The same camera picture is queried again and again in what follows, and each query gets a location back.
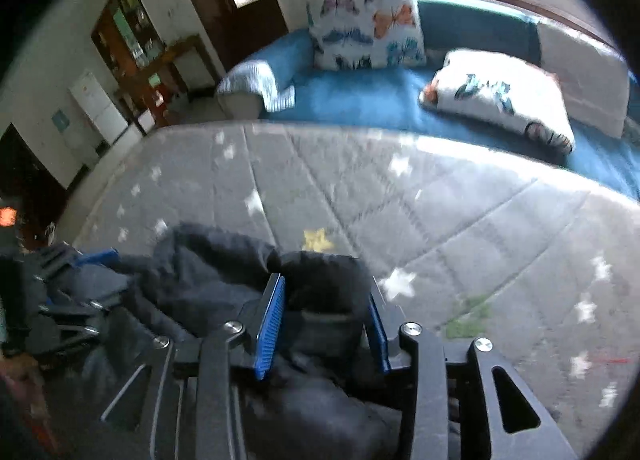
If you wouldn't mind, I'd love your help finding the butterfly print pillow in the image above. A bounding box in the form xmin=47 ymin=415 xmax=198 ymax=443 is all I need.
xmin=419 ymin=50 xmax=577 ymax=155
xmin=306 ymin=0 xmax=427 ymax=71

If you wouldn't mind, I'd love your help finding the black padded jacket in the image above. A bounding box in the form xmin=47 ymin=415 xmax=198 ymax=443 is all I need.
xmin=30 ymin=222 xmax=461 ymax=460

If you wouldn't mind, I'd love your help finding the wooden shelf cabinet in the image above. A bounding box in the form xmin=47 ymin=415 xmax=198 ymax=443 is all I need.
xmin=91 ymin=0 xmax=168 ymax=85

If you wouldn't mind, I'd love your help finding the striped white cloth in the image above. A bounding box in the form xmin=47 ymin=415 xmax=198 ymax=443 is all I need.
xmin=216 ymin=61 xmax=296 ymax=113

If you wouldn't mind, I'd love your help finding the person's left forearm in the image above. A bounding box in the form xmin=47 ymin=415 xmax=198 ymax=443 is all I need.
xmin=0 ymin=352 xmax=61 ymax=458

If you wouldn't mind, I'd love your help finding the wooden side table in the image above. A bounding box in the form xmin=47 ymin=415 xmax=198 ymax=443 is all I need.
xmin=115 ymin=34 xmax=221 ymax=128

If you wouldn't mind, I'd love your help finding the brown door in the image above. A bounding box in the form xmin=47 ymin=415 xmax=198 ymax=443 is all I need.
xmin=165 ymin=0 xmax=290 ymax=85

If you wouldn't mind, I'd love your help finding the blue bed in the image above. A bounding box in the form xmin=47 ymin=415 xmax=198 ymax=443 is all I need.
xmin=215 ymin=0 xmax=640 ymax=201

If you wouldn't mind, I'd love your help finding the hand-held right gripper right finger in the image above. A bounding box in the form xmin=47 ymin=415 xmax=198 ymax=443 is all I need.
xmin=369 ymin=290 xmax=581 ymax=460

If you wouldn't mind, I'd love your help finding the grey star-print blanket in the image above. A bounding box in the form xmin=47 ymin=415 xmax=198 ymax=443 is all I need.
xmin=65 ymin=120 xmax=640 ymax=460

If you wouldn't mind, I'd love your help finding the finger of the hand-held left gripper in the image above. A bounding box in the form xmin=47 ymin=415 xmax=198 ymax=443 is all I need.
xmin=37 ymin=297 xmax=113 ymax=358
xmin=35 ymin=245 xmax=128 ymax=301

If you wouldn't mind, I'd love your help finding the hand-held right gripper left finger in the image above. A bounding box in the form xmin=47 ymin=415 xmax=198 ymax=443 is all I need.
xmin=100 ymin=272 xmax=287 ymax=460

